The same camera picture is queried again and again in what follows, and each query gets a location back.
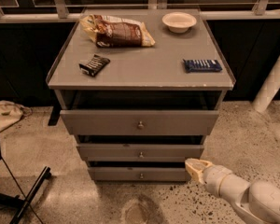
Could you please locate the blue candy bar wrapper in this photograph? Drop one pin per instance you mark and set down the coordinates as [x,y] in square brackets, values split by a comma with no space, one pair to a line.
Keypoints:
[202,66]

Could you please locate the grey bottom drawer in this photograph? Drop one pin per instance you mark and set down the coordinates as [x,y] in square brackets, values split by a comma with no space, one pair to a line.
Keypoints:
[139,174]

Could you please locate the grey drawer cabinet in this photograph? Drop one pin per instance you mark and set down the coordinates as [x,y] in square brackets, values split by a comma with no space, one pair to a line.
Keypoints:
[141,79]

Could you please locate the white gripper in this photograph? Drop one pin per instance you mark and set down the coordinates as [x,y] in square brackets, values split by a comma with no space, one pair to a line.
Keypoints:
[215,179]

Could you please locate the grey drawer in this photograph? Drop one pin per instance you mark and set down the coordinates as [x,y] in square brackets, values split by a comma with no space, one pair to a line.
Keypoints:
[138,152]
[139,122]
[139,174]

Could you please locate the white diagonal pillar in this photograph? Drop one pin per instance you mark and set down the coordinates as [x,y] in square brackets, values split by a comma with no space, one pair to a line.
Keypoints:
[269,89]

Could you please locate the brown chip bag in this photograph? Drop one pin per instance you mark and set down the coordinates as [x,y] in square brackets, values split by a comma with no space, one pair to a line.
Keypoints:
[107,31]

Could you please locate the black tripod stand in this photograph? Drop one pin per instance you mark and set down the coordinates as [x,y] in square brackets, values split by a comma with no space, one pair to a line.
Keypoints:
[21,205]

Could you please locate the white bowl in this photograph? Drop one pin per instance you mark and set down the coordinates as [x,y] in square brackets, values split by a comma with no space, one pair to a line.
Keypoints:
[179,22]

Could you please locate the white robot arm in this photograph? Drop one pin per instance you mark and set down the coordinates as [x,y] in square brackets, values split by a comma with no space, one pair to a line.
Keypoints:
[255,203]

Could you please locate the grey top drawer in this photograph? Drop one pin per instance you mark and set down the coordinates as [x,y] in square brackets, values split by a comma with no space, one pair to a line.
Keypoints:
[139,122]

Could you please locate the black candy bar wrapper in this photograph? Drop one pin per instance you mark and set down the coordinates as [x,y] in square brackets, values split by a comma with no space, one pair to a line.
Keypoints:
[93,67]

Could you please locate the beige cloth bag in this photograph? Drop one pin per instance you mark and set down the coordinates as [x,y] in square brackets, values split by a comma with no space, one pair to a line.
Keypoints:
[11,113]

